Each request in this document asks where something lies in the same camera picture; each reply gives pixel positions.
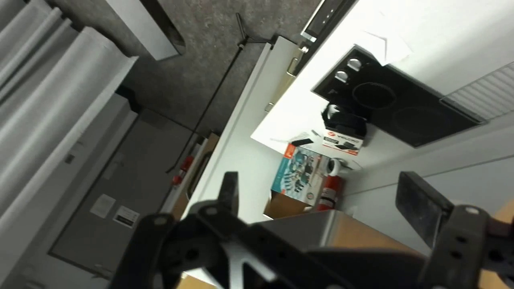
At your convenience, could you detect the counter vent grille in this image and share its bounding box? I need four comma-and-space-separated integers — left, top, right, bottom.
445, 59, 514, 122

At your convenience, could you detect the grey metal door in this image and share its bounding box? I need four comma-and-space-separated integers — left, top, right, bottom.
47, 114, 201, 281

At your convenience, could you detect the black built-in oven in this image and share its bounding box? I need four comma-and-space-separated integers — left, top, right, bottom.
299, 0, 358, 45

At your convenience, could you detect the white paper sheet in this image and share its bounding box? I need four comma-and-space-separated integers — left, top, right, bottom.
363, 27, 415, 66

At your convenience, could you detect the thin black light stand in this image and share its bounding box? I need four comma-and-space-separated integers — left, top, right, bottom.
164, 11, 270, 173

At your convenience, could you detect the black induction cooktop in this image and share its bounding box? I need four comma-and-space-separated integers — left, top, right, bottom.
310, 43, 484, 151

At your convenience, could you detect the teal printed product box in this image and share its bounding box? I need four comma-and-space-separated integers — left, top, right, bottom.
268, 146, 337, 209

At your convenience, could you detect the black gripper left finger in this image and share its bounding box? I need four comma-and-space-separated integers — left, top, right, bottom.
215, 170, 241, 217

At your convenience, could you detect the white orange product box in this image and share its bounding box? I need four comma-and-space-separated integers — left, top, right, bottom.
283, 128, 366, 159

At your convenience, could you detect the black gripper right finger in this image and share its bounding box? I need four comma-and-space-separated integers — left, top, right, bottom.
394, 169, 450, 251

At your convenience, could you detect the brown cardboard box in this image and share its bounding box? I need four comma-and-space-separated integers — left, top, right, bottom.
260, 191, 310, 222

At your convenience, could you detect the wooden wall cabinet door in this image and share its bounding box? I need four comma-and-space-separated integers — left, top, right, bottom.
255, 198, 514, 289

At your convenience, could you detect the white curtain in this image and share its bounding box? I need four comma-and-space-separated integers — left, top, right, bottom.
0, 0, 140, 217

